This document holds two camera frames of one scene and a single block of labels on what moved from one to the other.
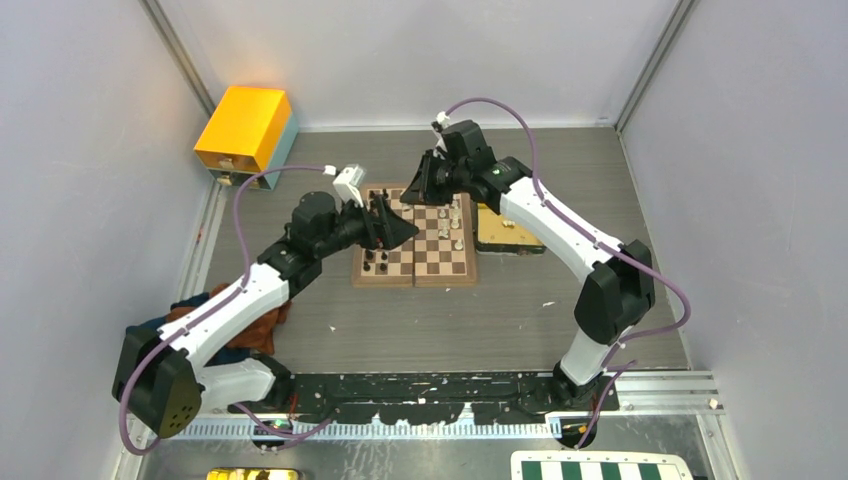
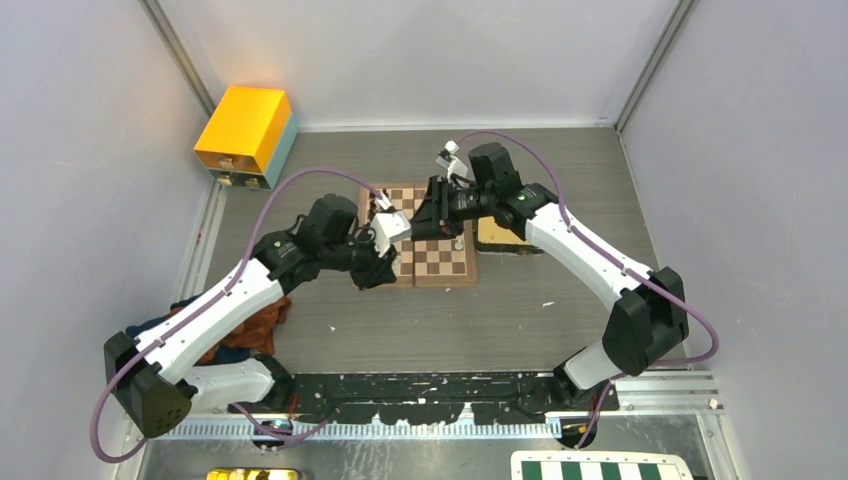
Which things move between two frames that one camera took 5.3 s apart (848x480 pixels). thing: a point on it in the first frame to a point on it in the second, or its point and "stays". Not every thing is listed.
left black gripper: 384,230 to 380,268
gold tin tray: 496,233 stays
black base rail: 433,397 stays
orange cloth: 261,339 stays
